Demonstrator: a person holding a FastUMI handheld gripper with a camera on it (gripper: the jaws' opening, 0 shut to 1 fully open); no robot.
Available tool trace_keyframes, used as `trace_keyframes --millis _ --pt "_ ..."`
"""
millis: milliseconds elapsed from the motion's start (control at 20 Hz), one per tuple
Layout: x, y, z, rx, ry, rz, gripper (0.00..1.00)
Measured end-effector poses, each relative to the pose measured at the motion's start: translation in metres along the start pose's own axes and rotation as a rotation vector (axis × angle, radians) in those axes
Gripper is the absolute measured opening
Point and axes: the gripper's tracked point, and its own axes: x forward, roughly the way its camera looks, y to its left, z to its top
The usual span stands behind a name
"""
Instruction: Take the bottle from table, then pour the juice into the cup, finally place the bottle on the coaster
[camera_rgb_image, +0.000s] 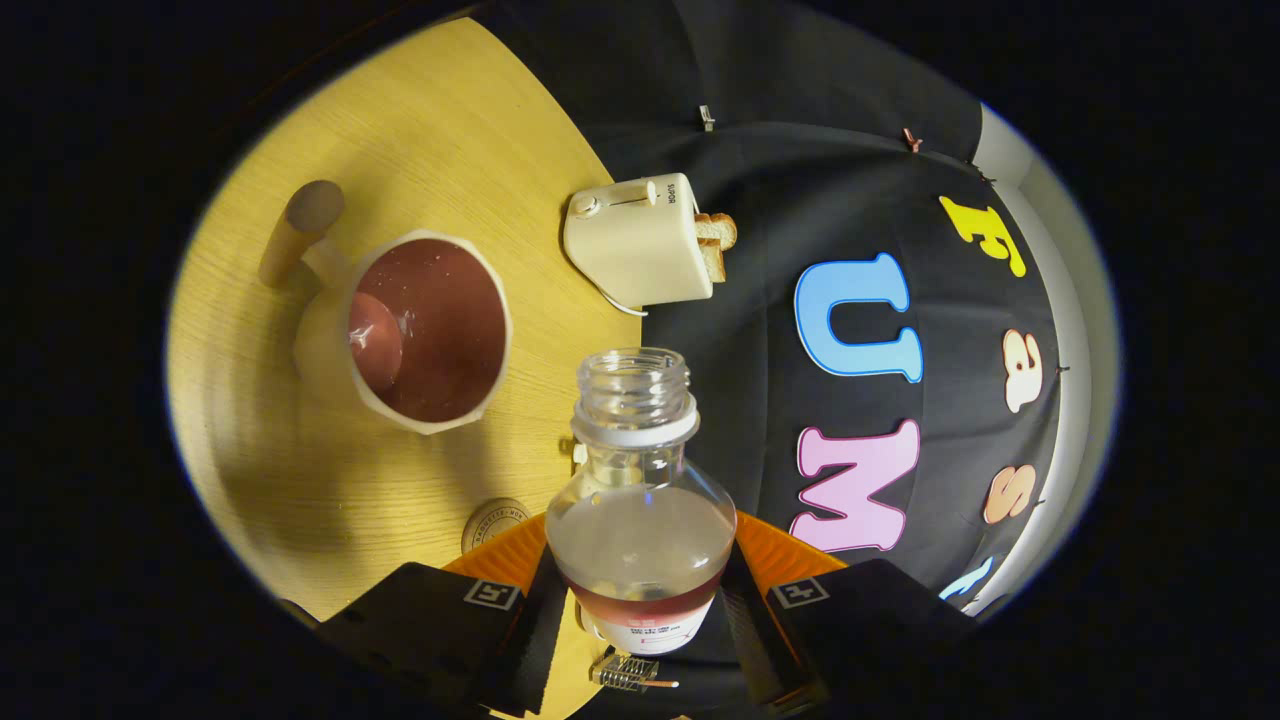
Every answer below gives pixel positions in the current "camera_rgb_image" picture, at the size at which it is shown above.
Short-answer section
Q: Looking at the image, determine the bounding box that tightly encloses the wooden table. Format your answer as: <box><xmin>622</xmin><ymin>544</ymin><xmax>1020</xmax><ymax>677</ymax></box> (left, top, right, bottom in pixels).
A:
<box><xmin>165</xmin><ymin>15</ymin><xmax>651</xmax><ymax>719</ymax></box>

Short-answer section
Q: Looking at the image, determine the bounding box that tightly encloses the cream toaster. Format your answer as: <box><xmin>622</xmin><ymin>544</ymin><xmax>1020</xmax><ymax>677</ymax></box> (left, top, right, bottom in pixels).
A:
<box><xmin>563</xmin><ymin>173</ymin><xmax>716</xmax><ymax>309</ymax></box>

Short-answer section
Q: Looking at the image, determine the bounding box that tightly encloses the clear juice bottle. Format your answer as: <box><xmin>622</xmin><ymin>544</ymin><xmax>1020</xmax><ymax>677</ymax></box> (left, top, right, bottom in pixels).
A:
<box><xmin>545</xmin><ymin>347</ymin><xmax>738</xmax><ymax>657</ymax></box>

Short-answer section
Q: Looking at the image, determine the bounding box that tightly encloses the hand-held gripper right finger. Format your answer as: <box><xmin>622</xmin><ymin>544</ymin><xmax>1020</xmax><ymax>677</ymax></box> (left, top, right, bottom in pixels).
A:
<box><xmin>715</xmin><ymin>511</ymin><xmax>981</xmax><ymax>717</ymax></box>

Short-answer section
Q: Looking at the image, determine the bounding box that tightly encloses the round cork coaster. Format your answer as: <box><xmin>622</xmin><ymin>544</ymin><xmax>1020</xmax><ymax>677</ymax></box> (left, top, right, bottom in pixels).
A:
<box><xmin>461</xmin><ymin>497</ymin><xmax>536</xmax><ymax>554</ymax></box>

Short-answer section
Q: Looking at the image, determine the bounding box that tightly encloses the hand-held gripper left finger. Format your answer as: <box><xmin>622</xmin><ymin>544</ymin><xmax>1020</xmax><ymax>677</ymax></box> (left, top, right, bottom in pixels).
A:
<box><xmin>315</xmin><ymin>513</ymin><xmax>573</xmax><ymax>717</ymax></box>

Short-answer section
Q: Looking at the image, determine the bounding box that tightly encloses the white cup with wooden handle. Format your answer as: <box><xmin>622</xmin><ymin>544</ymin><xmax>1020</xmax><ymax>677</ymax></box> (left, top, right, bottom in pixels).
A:
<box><xmin>258</xmin><ymin>180</ymin><xmax>514</xmax><ymax>436</ymax></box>

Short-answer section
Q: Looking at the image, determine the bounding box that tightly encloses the black backdrop cloth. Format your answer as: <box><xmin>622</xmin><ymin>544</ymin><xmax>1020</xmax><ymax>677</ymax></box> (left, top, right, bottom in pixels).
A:
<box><xmin>470</xmin><ymin>0</ymin><xmax>1066</xmax><ymax>720</ymax></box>

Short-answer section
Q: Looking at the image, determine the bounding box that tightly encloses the small metal grater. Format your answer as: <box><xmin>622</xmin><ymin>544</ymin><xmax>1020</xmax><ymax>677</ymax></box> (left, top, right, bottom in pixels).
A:
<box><xmin>590</xmin><ymin>648</ymin><xmax>681</xmax><ymax>693</ymax></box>

